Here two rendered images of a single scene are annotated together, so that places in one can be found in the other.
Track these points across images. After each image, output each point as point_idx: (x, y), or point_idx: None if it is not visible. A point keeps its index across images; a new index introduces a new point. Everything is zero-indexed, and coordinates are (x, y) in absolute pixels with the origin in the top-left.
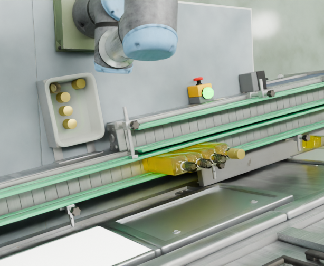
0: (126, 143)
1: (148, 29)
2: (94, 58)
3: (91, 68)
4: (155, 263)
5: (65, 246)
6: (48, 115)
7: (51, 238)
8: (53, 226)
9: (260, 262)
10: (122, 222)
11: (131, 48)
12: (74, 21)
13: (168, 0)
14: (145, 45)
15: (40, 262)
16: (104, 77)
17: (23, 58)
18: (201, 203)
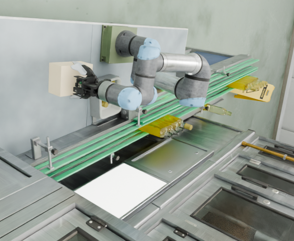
0: (131, 115)
1: (198, 99)
2: (116, 64)
3: (114, 70)
4: (173, 191)
5: (116, 177)
6: (96, 101)
7: (92, 166)
8: None
9: (212, 189)
10: (135, 161)
11: (187, 105)
12: (115, 48)
13: (207, 86)
14: (195, 106)
15: (111, 187)
16: (118, 74)
17: None
18: (170, 151)
